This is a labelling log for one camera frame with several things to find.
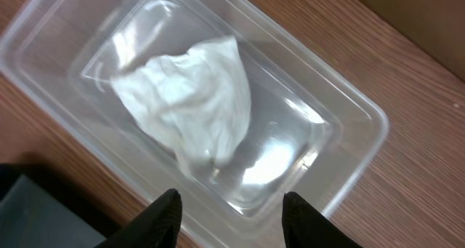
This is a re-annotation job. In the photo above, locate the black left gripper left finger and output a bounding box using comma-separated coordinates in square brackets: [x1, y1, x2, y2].
[95, 188, 182, 248]

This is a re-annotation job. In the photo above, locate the white napkin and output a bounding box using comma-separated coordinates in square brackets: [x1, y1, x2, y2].
[110, 36, 251, 175]

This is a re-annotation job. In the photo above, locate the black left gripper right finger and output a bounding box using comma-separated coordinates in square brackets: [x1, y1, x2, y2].
[281, 191, 362, 248]

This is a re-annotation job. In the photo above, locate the clear plastic bin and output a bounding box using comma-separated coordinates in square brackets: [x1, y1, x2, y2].
[1, 0, 389, 247]

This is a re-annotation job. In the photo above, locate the black plastic tray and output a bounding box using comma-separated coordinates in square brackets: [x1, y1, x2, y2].
[1, 164, 121, 248]

